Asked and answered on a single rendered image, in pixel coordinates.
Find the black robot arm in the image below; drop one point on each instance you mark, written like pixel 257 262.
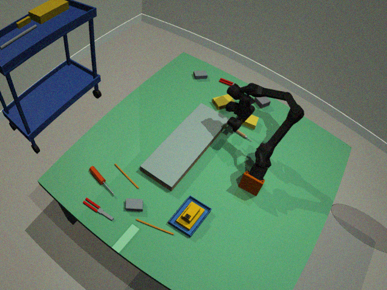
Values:
pixel 265 150

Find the red-handled pliers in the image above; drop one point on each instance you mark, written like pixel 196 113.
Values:
pixel 99 208
pixel 226 82

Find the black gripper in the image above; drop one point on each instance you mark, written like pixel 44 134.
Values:
pixel 243 114

